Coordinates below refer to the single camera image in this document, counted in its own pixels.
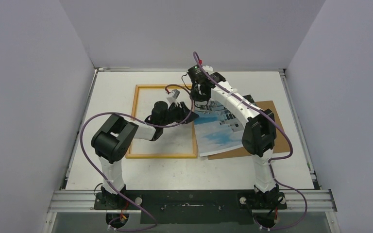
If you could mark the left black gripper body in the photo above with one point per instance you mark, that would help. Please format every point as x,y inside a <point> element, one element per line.
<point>175,114</point>

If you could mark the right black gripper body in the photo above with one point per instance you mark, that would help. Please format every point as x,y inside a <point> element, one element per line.
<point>200,95</point>

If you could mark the sky and building photo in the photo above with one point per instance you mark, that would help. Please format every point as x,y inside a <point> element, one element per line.
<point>217,130</point>

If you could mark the yellow picture frame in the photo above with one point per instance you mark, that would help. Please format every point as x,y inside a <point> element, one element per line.
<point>177,141</point>

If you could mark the brown cardboard backing board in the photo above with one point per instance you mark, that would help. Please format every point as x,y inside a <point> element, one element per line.
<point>280,144</point>

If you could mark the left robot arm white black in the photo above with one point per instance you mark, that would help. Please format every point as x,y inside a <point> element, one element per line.
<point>113,139</point>

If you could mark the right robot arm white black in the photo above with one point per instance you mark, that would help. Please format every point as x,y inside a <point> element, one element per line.
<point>259,133</point>

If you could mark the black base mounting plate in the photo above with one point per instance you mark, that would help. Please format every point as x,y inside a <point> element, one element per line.
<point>206,206</point>

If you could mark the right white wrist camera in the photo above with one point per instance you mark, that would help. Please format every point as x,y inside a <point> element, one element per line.
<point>208,69</point>

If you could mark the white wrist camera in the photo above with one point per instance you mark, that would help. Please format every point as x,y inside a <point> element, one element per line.
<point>173,96</point>
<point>208,69</point>

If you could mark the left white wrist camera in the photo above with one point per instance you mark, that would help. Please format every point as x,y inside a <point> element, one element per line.
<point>173,96</point>

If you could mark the aluminium table rail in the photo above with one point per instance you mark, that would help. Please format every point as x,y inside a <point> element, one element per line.
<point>83,201</point>

